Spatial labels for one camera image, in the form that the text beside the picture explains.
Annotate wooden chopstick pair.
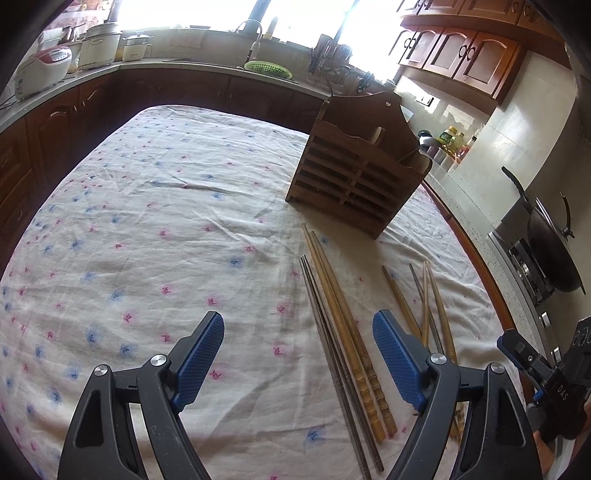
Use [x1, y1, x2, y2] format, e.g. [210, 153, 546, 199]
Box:
[303, 224, 386, 443]
[311, 232, 398, 437]

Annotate person's right hand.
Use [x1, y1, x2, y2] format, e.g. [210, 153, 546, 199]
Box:
[533, 431, 556, 479]

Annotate black wok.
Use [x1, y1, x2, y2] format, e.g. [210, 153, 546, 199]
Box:
[501, 166, 586, 294]

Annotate gas stove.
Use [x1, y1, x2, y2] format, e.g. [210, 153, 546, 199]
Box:
[488, 230, 555, 331]

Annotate floral white tablecloth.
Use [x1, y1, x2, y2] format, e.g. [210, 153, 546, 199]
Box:
[1, 106, 503, 479]

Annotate yellow oil bottle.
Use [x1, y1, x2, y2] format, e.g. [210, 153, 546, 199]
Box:
[439, 126, 458, 145]

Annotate wooden utensil holder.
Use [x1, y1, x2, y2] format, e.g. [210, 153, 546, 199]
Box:
[286, 92, 433, 239]

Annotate wooden upper cabinets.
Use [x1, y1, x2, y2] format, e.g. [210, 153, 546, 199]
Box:
[398, 0, 569, 104]

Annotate white red rice cooker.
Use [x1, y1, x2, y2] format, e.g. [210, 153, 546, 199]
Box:
[14, 46, 72, 100]

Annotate large white cooker pot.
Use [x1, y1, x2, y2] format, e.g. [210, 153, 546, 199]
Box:
[78, 22, 121, 70]

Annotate dish drying rack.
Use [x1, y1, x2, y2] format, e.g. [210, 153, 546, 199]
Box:
[308, 34, 360, 91]

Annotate small white slow cooker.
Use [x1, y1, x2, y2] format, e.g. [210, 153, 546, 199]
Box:
[122, 34, 152, 62]

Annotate green colander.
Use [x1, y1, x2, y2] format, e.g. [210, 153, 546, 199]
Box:
[243, 60, 293, 80]

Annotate sink faucet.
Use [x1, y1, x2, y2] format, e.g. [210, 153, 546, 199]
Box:
[235, 18, 263, 63]

